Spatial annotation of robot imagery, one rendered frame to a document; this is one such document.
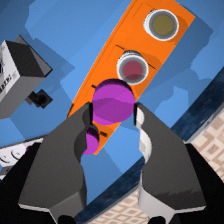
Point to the black table edge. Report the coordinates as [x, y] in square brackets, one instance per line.
[192, 139]

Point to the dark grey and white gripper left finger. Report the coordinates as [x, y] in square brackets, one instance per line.
[48, 180]

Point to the orange tube rack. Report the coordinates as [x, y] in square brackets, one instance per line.
[131, 35]

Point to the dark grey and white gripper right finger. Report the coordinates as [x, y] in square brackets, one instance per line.
[176, 182]

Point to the white button housing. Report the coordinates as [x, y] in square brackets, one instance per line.
[20, 74]

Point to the blue flat work mat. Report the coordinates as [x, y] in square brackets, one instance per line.
[69, 35]

